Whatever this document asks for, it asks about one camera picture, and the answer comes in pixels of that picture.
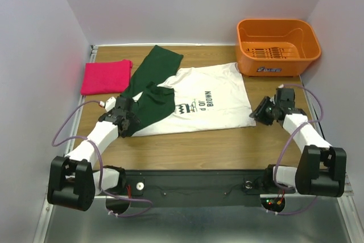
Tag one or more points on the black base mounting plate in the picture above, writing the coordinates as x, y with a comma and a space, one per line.
195, 188

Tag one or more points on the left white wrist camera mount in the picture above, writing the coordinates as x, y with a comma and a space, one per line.
108, 104

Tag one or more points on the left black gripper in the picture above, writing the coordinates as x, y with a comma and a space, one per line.
135, 122

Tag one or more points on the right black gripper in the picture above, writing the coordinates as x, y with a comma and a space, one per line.
257, 112

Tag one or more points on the orange plastic basket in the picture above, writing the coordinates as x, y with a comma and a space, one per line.
275, 47

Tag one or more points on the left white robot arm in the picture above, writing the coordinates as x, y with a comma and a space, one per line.
76, 178

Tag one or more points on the white green-sleeved t-shirt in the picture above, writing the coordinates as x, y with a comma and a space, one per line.
169, 99

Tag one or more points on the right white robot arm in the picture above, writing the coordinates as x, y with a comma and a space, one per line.
322, 168

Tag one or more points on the folded pink t-shirt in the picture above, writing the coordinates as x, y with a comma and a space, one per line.
106, 78

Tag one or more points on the aluminium table frame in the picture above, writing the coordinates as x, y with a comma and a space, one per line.
247, 147

